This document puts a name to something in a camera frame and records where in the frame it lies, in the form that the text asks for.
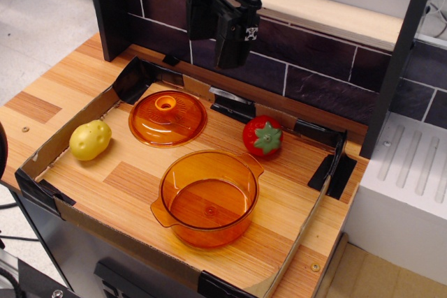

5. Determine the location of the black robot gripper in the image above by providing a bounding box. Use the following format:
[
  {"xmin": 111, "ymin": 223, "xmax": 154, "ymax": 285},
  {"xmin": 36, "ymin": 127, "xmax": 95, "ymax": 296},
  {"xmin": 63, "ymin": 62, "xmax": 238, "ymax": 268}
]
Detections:
[{"xmin": 186, "ymin": 0, "xmax": 262, "ymax": 69}]

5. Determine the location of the yellow plastic potato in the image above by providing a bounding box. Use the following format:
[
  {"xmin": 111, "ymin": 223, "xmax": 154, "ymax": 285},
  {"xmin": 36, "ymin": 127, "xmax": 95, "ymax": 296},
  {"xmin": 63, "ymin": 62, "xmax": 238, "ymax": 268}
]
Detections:
[{"xmin": 69, "ymin": 120, "xmax": 112, "ymax": 161}]

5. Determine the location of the orange transparent pot lid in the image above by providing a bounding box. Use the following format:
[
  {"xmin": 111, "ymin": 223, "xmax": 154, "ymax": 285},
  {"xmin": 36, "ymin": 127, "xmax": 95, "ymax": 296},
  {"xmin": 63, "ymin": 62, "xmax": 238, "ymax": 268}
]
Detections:
[{"xmin": 129, "ymin": 90, "xmax": 207, "ymax": 147}]

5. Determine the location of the orange transparent pot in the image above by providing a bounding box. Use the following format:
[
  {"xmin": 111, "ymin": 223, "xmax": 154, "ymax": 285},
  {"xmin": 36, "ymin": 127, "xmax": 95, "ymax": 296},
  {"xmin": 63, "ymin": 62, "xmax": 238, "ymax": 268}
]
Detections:
[{"xmin": 150, "ymin": 150, "xmax": 264, "ymax": 248}]

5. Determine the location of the cardboard fence with black tape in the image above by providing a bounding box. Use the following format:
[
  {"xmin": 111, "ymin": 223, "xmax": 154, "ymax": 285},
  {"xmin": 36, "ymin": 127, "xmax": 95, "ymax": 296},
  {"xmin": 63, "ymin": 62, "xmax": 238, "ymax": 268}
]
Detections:
[{"xmin": 15, "ymin": 58, "xmax": 356, "ymax": 297}]

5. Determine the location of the toy kitchen shelf backsplash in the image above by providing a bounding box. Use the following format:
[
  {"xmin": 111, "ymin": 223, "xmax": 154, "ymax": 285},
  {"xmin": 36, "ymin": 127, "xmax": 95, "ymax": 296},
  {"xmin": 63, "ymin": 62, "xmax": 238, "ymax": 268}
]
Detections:
[{"xmin": 86, "ymin": 0, "xmax": 447, "ymax": 159}]

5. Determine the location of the red plastic strawberry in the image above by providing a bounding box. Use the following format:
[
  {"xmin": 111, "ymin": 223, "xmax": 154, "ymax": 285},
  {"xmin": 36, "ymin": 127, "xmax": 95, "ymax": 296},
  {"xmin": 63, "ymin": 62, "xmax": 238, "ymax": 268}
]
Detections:
[{"xmin": 242, "ymin": 115, "xmax": 284, "ymax": 156}]

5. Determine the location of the white toy sink drainer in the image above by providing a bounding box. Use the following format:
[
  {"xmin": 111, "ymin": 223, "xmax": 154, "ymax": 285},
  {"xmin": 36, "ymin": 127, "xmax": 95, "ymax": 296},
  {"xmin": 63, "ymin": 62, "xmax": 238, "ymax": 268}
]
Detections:
[{"xmin": 344, "ymin": 113, "xmax": 446, "ymax": 284}]

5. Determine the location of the black toy oven front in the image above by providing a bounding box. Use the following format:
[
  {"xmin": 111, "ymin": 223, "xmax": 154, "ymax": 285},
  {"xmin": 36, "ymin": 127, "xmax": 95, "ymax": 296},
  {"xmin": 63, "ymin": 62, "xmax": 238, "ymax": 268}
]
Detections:
[{"xmin": 94, "ymin": 259, "xmax": 168, "ymax": 297}]

